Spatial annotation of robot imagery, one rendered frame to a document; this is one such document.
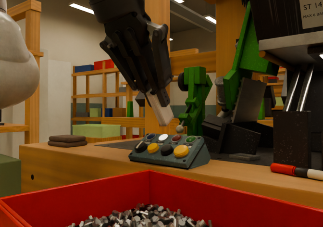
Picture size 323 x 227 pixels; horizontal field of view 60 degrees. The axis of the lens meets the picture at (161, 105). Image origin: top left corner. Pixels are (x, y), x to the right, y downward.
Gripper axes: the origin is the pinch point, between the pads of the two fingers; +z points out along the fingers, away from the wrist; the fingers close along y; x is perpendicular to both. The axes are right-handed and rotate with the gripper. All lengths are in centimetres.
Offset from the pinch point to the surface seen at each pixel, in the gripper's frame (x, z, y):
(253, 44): 31.8, 3.9, 6.5
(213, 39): 1006, 338, -508
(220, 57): 65, 20, -19
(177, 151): -0.7, 10.0, 0.1
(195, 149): 1.7, 11.4, 2.4
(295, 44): 13.3, -2.6, 20.0
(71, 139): 3.6, 14.1, -41.9
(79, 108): 408, 277, -702
